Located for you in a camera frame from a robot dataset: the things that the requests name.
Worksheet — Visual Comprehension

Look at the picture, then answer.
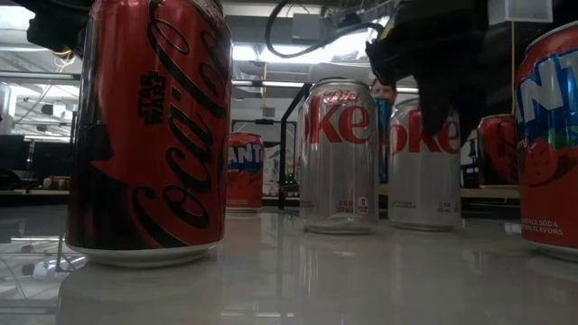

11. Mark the black cable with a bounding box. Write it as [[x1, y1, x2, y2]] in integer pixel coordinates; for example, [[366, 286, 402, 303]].
[[264, 0, 385, 60]]

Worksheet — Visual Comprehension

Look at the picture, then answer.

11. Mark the person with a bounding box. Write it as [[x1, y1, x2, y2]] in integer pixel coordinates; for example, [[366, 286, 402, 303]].
[[369, 77, 398, 106]]

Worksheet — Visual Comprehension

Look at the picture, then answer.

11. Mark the red black Coke Zero can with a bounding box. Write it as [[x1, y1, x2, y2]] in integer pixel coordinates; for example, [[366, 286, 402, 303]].
[[476, 113, 520, 187]]

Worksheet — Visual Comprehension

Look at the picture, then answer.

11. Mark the wooden shelf with black frame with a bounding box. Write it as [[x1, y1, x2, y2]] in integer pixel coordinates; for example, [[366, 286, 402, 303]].
[[277, 82, 521, 211]]

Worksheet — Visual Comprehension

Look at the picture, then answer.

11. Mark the silver Diet Coke can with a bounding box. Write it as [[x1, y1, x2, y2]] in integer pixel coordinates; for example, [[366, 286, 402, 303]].
[[387, 97, 462, 232], [297, 77, 380, 235]]

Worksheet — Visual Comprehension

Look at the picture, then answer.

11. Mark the Star Wars Coke Zero can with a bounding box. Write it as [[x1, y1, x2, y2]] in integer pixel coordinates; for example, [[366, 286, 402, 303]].
[[65, 0, 235, 268]]

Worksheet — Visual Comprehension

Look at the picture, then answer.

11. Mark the red Fanta can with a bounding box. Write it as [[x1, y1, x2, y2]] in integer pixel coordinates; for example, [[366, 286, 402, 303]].
[[514, 20, 578, 263], [225, 131, 266, 213]]

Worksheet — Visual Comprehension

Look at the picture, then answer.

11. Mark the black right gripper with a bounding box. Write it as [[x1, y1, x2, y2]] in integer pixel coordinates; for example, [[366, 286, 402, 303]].
[[365, 0, 493, 144]]

